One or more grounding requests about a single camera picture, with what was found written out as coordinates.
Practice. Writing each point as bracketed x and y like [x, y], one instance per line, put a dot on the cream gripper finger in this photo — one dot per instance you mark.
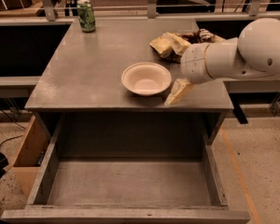
[180, 88]
[178, 44]

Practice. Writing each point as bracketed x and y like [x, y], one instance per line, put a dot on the white paper bowl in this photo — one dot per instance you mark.
[146, 79]

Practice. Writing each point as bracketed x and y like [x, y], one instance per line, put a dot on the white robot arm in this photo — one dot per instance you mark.
[255, 53]

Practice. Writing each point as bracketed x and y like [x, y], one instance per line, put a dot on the green soda can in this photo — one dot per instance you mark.
[86, 16]

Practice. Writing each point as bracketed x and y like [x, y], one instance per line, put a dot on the yellow brown chip bag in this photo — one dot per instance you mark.
[163, 46]

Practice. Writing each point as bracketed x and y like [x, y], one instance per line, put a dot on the open grey drawer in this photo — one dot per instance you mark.
[129, 168]

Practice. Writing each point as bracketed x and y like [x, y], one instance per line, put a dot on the metal railing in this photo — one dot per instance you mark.
[152, 3]

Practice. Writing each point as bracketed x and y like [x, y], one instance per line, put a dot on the wooden box on floor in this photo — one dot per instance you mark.
[34, 142]

